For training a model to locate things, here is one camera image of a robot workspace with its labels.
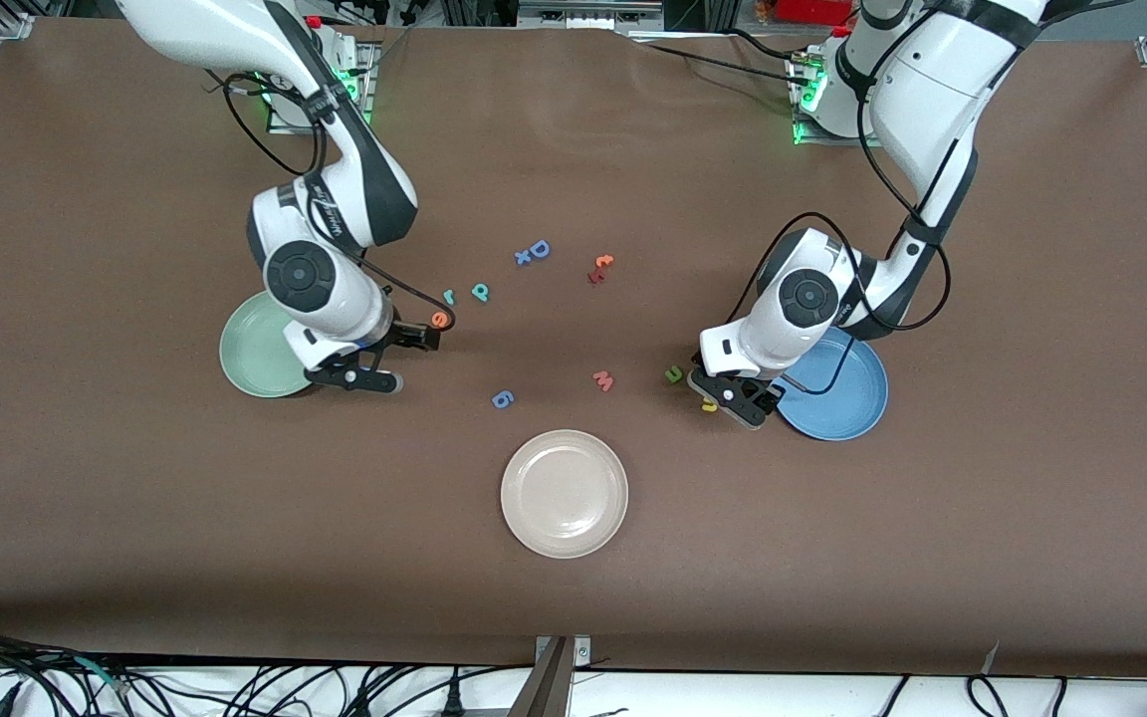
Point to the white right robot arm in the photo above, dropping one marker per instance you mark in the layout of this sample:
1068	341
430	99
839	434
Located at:
344	299

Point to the aluminium frame corner bracket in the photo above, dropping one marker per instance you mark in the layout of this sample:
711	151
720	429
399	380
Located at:
14	28

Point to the blue plate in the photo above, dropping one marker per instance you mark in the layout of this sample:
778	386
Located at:
852	398

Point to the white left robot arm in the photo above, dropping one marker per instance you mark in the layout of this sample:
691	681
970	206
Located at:
932	90

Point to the pink foam letter W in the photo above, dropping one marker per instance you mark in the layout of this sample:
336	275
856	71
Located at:
602	380

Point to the blue foam letter D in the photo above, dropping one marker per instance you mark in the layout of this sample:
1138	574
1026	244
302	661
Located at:
534	250

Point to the green foam letter u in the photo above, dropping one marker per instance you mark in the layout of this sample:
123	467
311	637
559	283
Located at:
671	377

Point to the beige plate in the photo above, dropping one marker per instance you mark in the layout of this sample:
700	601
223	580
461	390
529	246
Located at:
564	493

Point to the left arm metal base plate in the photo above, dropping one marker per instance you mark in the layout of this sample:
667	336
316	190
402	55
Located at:
822	140

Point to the blue foam digit 6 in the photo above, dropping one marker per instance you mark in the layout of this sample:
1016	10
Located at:
504	401

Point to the brown table cover mat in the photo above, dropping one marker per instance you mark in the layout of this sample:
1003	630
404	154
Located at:
573	179

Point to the aluminium profile with bracket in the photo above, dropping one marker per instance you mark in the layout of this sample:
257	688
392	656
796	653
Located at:
544	687

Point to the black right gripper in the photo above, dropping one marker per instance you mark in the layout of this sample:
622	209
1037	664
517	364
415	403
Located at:
407	336

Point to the grey metal rail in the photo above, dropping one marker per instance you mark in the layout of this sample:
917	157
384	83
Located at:
583	15

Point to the black power plug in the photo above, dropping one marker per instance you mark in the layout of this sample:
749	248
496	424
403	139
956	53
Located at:
452	702

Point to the teal foam letter p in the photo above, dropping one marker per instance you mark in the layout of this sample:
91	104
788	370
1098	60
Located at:
479	291

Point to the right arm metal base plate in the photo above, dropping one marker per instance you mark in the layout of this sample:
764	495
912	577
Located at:
371	80

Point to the red box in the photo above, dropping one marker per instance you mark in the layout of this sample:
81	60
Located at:
812	10

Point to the pale green plate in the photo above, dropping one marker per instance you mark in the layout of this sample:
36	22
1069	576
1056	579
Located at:
250	354

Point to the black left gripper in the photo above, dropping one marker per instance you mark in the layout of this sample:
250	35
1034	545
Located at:
763	401

